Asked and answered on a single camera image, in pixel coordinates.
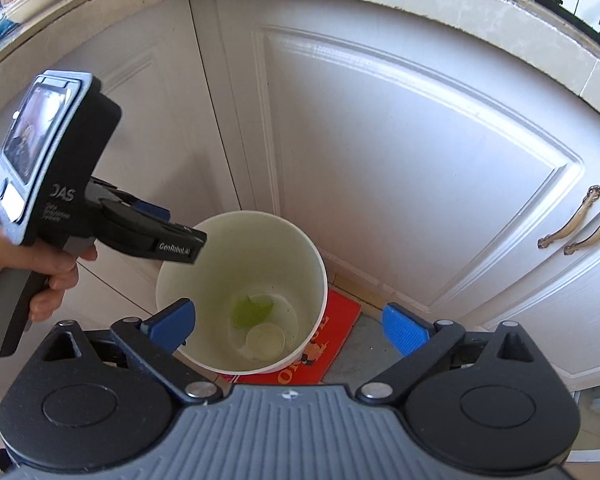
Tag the red printed mat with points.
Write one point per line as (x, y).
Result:
(340, 320)

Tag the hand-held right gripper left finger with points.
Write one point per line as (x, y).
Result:
(172, 322)

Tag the white plastic bin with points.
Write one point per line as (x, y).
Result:
(280, 245)

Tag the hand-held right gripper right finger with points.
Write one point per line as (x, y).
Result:
(402, 327)

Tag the small green leaf piece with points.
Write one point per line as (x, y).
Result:
(252, 310)

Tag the person's left hand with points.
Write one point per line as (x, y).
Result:
(0, 255)

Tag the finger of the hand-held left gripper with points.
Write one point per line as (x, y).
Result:
(152, 210)

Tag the white cabinet door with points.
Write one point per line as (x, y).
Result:
(145, 110)
(405, 160)
(580, 310)

